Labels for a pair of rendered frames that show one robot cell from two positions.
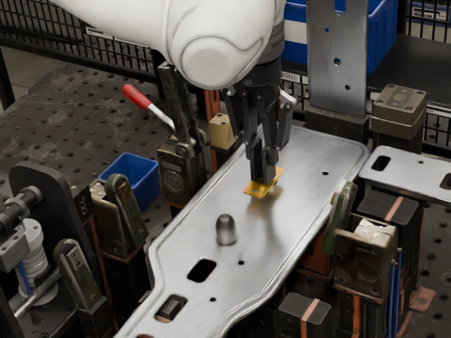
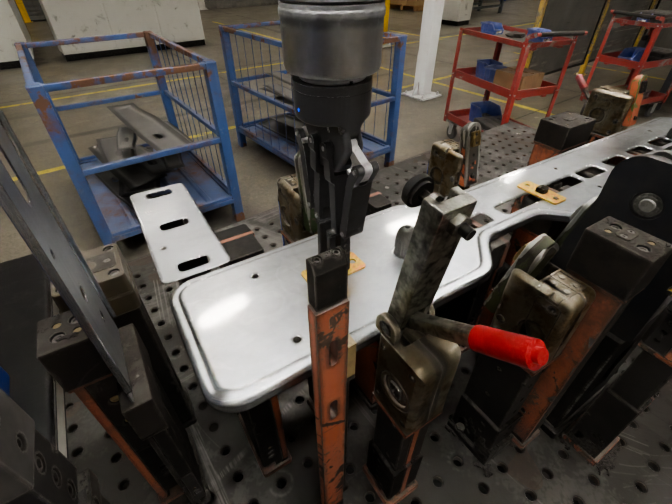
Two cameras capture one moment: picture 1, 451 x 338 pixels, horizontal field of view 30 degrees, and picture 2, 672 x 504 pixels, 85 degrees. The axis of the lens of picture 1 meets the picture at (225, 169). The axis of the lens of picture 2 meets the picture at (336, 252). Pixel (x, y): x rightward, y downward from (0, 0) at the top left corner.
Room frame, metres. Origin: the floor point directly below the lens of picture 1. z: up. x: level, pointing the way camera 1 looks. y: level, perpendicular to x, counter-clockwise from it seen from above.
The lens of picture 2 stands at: (1.43, 0.09, 1.35)
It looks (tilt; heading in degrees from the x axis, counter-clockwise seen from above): 39 degrees down; 204
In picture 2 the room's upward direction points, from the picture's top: straight up
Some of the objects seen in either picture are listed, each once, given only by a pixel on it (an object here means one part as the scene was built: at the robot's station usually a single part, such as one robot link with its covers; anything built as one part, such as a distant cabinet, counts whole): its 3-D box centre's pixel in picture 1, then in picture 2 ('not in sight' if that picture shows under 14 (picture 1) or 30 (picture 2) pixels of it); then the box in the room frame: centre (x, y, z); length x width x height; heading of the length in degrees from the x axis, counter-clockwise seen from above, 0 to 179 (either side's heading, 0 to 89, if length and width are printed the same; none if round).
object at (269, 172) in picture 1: (268, 163); (329, 241); (1.09, -0.07, 1.06); 0.03 x 0.01 x 0.07; 146
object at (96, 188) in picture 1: (122, 273); (508, 374); (1.06, 0.20, 0.88); 0.11 x 0.09 x 0.37; 56
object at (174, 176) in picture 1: (190, 220); (401, 425); (1.19, 0.08, 0.88); 0.07 x 0.06 x 0.35; 56
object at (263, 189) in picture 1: (264, 178); (333, 267); (1.09, -0.06, 1.03); 0.08 x 0.04 x 0.01; 146
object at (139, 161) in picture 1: (131, 186); not in sight; (1.48, 0.21, 0.74); 0.11 x 0.10 x 0.09; 146
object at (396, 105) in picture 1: (395, 176); (136, 355); (1.25, -0.32, 0.88); 0.08 x 0.08 x 0.36; 56
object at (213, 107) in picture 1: (219, 160); (330, 433); (1.26, 0.01, 0.95); 0.03 x 0.01 x 0.50; 146
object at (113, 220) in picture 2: not in sight; (134, 134); (-0.13, -1.99, 0.47); 1.20 x 0.80 x 0.95; 60
